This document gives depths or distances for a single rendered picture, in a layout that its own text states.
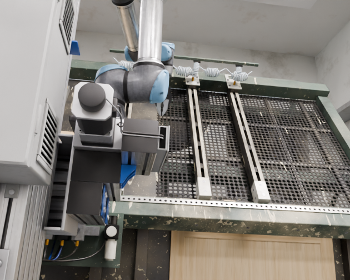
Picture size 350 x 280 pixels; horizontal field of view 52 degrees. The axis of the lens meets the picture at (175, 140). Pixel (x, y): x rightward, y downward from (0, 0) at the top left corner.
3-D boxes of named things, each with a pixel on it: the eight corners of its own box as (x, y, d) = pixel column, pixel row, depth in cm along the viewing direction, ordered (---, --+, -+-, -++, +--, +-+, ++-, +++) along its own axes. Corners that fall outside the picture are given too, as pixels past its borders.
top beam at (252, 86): (30, 75, 255) (29, 63, 248) (34, 68, 262) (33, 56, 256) (325, 101, 277) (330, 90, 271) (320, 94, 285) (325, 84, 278)
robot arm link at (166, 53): (146, 60, 166) (150, 62, 177) (170, 60, 165) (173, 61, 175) (145, 43, 165) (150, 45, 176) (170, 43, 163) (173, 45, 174)
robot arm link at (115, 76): (98, 110, 134) (101, 77, 138) (133, 109, 133) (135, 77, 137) (86, 96, 123) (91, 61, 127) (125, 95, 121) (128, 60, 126)
